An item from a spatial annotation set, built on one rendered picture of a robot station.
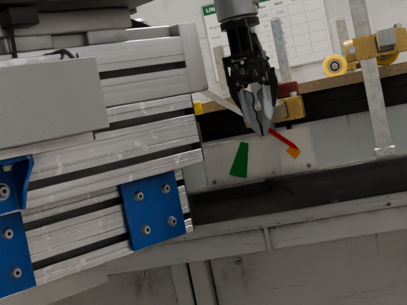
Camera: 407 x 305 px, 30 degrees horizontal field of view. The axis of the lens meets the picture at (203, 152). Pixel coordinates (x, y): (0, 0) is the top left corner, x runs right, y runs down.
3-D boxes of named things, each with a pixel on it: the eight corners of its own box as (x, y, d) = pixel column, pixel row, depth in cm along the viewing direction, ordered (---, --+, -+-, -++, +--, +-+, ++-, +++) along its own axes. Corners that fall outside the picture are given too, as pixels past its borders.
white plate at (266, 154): (318, 169, 170) (310, 125, 169) (207, 189, 176) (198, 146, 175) (318, 169, 170) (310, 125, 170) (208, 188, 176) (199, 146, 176)
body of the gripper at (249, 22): (226, 91, 133) (212, 23, 133) (235, 90, 142) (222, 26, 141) (269, 82, 132) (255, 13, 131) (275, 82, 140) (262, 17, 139)
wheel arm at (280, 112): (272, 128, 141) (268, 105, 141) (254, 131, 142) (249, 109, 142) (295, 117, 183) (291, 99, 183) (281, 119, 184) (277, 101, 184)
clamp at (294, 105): (304, 117, 170) (300, 95, 169) (245, 129, 173) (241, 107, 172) (306, 116, 175) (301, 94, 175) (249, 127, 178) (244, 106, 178)
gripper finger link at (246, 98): (242, 140, 135) (232, 89, 135) (247, 138, 141) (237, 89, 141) (259, 137, 135) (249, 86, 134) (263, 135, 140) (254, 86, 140)
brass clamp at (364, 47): (410, 49, 163) (405, 26, 163) (347, 62, 166) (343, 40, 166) (408, 51, 169) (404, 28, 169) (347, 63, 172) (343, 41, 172)
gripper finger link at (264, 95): (259, 137, 135) (249, 86, 134) (263, 135, 140) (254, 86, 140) (276, 134, 134) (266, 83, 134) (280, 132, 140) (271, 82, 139)
